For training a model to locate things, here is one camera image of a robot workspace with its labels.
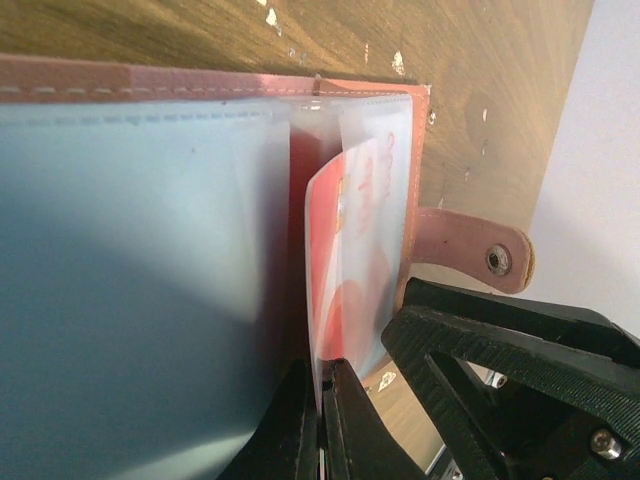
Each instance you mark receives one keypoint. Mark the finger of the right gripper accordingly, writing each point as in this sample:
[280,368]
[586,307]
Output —
[519,389]

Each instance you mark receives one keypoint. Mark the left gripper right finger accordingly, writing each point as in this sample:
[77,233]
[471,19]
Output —
[356,442]

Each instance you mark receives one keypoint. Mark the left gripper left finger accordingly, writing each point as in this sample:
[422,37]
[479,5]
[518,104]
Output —
[284,444]

